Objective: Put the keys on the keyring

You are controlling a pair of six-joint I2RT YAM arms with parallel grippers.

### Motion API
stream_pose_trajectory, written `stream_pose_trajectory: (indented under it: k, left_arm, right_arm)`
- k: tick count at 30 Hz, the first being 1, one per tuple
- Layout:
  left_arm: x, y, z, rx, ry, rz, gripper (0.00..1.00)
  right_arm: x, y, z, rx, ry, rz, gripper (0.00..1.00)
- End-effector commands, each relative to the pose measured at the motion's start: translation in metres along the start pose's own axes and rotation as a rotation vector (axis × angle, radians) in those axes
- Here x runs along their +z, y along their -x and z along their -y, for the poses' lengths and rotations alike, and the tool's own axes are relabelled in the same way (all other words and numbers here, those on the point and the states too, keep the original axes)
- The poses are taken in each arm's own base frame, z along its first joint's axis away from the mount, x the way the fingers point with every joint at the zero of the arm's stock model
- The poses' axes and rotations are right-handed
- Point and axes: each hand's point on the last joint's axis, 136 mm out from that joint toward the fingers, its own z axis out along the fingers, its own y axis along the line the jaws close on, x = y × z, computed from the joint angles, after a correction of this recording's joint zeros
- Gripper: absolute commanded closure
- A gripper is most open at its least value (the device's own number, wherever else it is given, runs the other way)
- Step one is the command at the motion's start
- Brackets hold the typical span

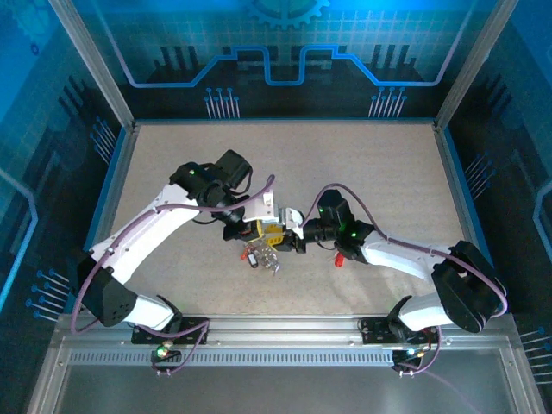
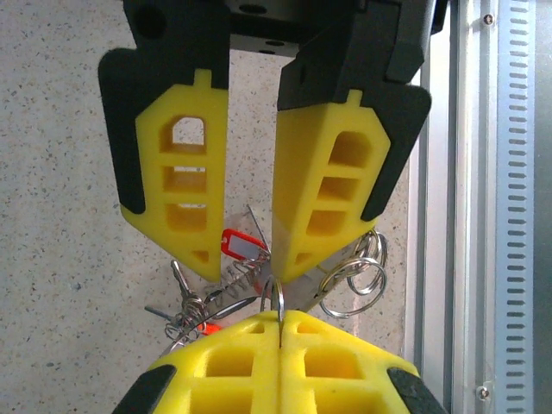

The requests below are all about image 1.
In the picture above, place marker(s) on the grey metal front plate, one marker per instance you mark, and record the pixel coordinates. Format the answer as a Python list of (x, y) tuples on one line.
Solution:
[(284, 392)]

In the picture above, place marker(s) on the aluminium frame post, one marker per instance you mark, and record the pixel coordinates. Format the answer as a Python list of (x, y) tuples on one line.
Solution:
[(94, 64), (474, 64)]

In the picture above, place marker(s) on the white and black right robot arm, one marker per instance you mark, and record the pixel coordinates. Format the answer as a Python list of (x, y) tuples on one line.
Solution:
[(401, 256)]

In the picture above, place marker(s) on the aluminium back rail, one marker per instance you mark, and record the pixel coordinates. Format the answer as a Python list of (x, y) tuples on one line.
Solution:
[(284, 122)]

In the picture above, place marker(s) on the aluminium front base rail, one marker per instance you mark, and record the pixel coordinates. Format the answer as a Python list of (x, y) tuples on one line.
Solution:
[(284, 330)]

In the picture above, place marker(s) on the small black controller box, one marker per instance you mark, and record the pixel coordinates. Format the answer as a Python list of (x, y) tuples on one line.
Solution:
[(403, 357), (166, 355)]

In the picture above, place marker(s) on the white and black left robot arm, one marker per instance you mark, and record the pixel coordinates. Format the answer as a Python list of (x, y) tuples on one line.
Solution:
[(142, 233)]

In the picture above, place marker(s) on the black plastic key tag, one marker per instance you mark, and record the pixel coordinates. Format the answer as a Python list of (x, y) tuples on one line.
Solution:
[(253, 261)]

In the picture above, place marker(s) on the aluminium side rail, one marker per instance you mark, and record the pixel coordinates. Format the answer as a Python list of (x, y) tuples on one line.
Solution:
[(459, 190), (112, 194)]

